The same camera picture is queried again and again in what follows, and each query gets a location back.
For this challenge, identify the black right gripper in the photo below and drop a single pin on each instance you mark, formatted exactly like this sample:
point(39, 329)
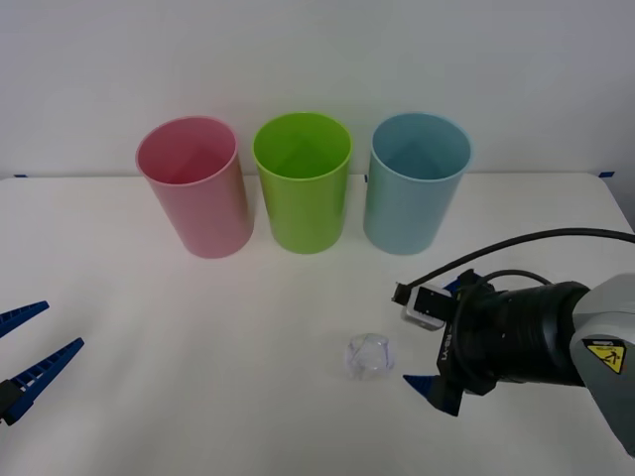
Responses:
point(476, 347)

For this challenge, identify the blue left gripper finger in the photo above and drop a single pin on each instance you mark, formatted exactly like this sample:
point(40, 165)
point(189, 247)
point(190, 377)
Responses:
point(25, 315)
point(44, 369)

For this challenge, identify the clear plastic wad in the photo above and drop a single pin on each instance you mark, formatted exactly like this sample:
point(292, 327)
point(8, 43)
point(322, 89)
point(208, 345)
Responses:
point(369, 357)

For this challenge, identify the pale blue plastic bin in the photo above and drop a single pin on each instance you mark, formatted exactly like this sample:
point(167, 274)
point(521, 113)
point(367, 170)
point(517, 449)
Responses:
point(402, 218)

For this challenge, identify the yellow-green plastic bin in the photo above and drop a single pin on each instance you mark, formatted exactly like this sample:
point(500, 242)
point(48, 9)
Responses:
point(305, 218)

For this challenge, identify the pink plastic bin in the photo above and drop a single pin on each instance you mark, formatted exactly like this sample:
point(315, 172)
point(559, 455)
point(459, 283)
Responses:
point(213, 223)

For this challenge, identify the pale grey wrist camera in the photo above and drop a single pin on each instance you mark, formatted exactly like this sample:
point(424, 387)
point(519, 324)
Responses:
point(426, 310)

